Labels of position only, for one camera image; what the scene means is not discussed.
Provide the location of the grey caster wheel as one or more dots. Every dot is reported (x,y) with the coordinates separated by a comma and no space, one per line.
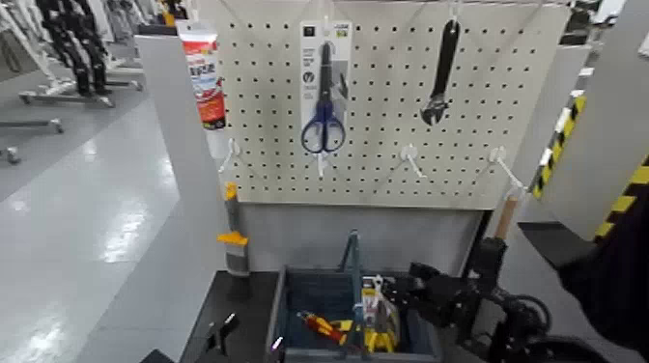
(11,154)

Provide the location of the grey wheeled base leg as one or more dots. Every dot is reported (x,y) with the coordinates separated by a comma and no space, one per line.
(35,124)

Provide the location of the black humanoid robot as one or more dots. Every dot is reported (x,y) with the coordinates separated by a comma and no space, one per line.
(76,40)

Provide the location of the grey side partition panel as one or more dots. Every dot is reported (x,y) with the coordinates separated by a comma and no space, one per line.
(177,213)

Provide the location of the blue scissors in package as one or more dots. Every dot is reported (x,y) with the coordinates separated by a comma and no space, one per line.
(324,116)

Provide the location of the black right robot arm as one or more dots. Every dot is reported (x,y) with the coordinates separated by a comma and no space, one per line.
(618,284)

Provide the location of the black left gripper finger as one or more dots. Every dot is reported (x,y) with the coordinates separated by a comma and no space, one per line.
(222,334)

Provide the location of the white pegboard hook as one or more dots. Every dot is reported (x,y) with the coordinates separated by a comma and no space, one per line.
(231,151)
(326,23)
(499,156)
(320,163)
(409,153)

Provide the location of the grey panel with hazard edge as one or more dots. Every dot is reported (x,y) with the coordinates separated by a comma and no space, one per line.
(608,101)

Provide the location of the yellow black hazard tape strip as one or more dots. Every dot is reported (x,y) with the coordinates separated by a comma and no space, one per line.
(626,200)
(558,142)

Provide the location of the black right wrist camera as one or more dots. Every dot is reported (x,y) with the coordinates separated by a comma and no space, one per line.
(492,258)

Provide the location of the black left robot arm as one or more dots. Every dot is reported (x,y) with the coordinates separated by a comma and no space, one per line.
(158,356)

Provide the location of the grey blue plastic crate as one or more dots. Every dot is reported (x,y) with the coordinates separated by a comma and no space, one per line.
(319,299)

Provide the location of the red yellow screwdriver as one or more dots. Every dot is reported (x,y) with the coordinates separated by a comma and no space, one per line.
(322,327)

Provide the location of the yellow pliers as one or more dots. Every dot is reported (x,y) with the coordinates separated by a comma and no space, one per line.
(378,324)

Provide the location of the grey back panel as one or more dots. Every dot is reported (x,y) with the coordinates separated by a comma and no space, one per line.
(365,238)

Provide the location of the black adjustable wrench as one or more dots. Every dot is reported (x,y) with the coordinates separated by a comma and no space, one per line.
(445,55)

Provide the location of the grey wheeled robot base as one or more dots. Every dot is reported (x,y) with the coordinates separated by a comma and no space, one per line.
(71,96)

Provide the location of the left gripper pink light finger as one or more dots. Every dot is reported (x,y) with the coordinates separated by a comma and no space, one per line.
(277,345)

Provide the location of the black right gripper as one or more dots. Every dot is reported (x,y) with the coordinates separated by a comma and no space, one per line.
(446,299)

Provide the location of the yellow utility knife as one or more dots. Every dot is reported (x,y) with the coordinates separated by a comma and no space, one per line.
(345,325)

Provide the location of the beige perforated pegboard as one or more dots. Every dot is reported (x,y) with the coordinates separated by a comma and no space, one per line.
(385,167)

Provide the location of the red white sealant tube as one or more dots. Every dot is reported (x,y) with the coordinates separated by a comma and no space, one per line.
(205,76)

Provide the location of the white humanoid robot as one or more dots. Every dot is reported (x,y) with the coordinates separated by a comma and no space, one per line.
(25,35)

